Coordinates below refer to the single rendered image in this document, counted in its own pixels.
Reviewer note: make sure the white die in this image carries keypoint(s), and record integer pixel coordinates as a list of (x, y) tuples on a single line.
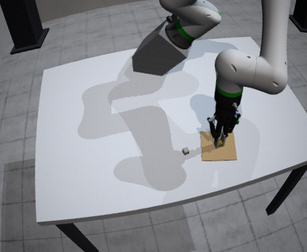
[(186, 151)]

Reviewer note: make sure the tan flat mat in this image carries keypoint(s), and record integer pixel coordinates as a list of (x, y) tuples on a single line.
[(210, 153)]

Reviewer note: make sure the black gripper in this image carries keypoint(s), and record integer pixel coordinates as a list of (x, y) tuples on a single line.
[(222, 123)]

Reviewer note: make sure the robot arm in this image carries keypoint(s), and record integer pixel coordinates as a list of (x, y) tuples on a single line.
[(235, 69)]

